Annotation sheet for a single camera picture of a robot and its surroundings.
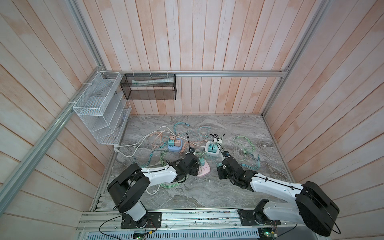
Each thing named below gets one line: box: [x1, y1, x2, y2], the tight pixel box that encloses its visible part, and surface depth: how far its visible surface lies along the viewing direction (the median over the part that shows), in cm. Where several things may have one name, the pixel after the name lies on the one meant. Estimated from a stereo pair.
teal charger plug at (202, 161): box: [199, 157, 206, 166], surface depth 89 cm
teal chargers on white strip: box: [208, 143, 218, 153], surface depth 95 cm
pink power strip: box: [197, 159, 211, 176], surface depth 90 cm
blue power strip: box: [167, 138, 183, 152], surface depth 100 cm
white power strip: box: [204, 138, 223, 156], surface depth 97 cm
